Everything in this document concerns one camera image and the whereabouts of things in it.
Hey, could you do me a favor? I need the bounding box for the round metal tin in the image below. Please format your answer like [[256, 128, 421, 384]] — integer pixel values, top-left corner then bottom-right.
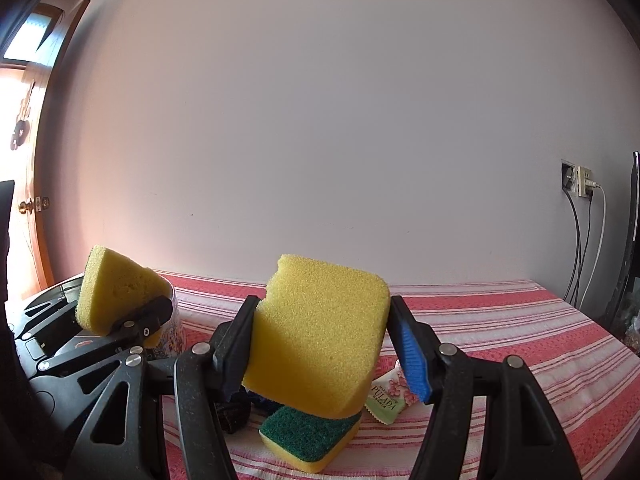
[[149, 278, 186, 359]]

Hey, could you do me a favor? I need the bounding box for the yellow sponge with bite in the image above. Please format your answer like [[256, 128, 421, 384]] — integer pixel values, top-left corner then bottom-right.
[[243, 255, 390, 419]]

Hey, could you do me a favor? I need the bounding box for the green and yellow scouring sponge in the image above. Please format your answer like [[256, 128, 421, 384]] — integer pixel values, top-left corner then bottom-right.
[[259, 406, 362, 474]]

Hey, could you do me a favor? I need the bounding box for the red striped tablecloth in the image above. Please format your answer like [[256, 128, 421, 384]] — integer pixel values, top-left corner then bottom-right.
[[163, 272, 639, 479]]

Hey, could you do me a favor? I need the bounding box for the wooden door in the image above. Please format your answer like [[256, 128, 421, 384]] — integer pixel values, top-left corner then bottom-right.
[[27, 0, 90, 292]]

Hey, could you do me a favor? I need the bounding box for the green Pulada candy packet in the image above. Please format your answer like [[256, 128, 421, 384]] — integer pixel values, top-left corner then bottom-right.
[[364, 361, 419, 426]]

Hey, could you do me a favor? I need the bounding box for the brass door knob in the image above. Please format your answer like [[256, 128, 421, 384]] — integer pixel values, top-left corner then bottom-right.
[[18, 196, 50, 214]]

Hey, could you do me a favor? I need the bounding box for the door hanging ornament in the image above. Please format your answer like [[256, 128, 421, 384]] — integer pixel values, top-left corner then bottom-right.
[[10, 80, 36, 151]]

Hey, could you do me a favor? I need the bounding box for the wall power socket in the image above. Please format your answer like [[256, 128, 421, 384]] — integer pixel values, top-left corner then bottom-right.
[[561, 160, 599, 198]]

